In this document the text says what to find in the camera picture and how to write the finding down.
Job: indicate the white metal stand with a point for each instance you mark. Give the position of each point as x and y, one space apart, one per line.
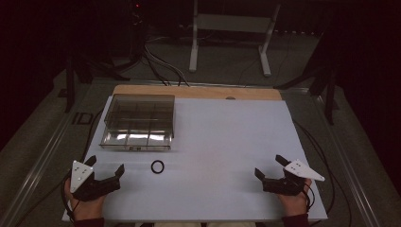
231 23

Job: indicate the person's right hand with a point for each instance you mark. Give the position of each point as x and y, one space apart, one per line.
294 203

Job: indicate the person's left hand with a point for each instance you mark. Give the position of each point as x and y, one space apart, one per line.
85 206

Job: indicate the dark equipment stand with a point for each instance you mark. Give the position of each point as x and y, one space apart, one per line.
137 31

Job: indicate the black tripod stand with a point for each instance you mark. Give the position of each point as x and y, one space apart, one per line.
71 85
327 85

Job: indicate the clear plastic compartment box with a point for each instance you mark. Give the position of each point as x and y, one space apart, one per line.
138 124

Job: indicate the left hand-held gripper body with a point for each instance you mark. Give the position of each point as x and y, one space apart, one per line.
91 187

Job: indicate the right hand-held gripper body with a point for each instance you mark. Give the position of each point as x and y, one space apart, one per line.
290 181

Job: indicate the white table mat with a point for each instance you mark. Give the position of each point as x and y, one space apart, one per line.
220 151

